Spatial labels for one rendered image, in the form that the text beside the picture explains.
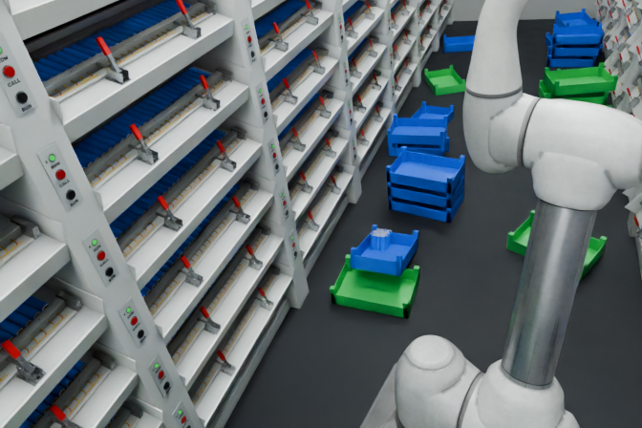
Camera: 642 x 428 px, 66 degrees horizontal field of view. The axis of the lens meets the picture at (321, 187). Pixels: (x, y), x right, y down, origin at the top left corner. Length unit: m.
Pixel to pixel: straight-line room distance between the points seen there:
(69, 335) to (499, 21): 0.97
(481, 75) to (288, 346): 1.26
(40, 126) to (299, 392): 1.18
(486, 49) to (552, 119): 0.17
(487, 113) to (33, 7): 0.79
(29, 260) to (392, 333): 1.25
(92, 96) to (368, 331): 1.26
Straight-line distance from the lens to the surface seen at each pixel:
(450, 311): 1.94
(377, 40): 2.79
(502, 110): 0.97
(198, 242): 1.44
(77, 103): 1.04
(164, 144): 1.22
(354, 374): 1.78
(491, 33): 0.93
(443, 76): 3.77
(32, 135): 0.95
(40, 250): 1.01
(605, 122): 0.95
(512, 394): 1.12
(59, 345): 1.10
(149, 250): 1.22
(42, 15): 0.98
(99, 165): 1.13
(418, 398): 1.21
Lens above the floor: 1.45
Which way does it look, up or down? 34 degrees down
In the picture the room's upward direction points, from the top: 9 degrees counter-clockwise
